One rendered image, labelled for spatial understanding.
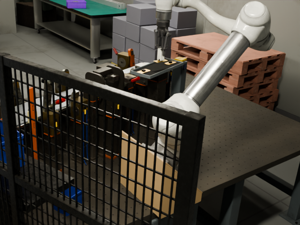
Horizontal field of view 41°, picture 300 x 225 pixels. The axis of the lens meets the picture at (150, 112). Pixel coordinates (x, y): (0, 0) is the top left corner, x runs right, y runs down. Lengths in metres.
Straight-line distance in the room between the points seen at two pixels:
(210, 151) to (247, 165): 0.24
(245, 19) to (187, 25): 3.49
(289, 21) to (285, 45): 0.26
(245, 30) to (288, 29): 2.82
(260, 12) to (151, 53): 3.37
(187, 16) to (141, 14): 0.60
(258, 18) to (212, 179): 0.88
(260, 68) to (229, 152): 1.89
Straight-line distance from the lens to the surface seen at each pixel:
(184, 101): 1.75
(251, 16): 1.86
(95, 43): 6.19
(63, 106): 2.23
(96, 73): 2.15
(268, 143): 2.68
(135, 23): 5.35
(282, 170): 3.84
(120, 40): 5.70
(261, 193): 3.45
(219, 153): 2.46
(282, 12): 4.71
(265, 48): 2.06
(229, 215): 2.49
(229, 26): 2.11
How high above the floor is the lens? 1.88
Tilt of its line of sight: 24 degrees down
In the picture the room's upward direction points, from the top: 4 degrees clockwise
